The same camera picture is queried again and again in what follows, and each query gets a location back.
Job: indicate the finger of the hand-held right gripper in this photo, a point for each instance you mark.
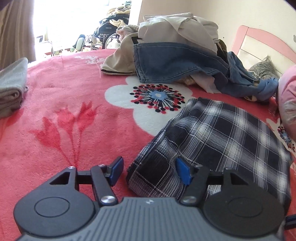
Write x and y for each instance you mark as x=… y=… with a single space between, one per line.
x=291 y=222

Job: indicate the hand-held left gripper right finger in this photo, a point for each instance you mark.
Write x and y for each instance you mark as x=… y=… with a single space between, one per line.
x=182 y=171

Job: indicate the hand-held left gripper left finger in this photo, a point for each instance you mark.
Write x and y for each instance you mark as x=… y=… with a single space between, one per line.
x=116 y=171

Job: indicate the black white plaid shirt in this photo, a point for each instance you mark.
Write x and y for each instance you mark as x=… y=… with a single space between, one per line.
x=219 y=134

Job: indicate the clothes pile on wheelchair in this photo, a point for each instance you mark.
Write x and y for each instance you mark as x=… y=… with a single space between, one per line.
x=120 y=12

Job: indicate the red floral blanket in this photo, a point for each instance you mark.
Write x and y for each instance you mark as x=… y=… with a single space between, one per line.
x=81 y=143

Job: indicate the dark blue jeans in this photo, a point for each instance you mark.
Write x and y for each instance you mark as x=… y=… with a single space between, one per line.
x=171 y=62

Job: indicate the light blue denim garment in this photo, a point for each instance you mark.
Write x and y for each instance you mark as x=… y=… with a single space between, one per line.
x=240 y=76

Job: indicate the beige jacket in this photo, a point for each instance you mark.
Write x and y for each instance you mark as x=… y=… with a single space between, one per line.
x=120 y=58

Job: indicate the brown garment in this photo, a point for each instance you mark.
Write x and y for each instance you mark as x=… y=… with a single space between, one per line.
x=222 y=49

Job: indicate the grey patterned pillow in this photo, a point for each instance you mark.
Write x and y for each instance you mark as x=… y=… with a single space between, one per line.
x=264 y=68

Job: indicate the folded grey cloth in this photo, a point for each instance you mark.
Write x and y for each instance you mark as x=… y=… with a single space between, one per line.
x=11 y=88

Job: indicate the black wheelchair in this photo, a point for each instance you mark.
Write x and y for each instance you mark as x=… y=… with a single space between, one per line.
x=104 y=30

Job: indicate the pink headboard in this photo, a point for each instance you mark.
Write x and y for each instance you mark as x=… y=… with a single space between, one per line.
x=254 y=41

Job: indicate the brown curtain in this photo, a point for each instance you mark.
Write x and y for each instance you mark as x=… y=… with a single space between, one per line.
x=16 y=30

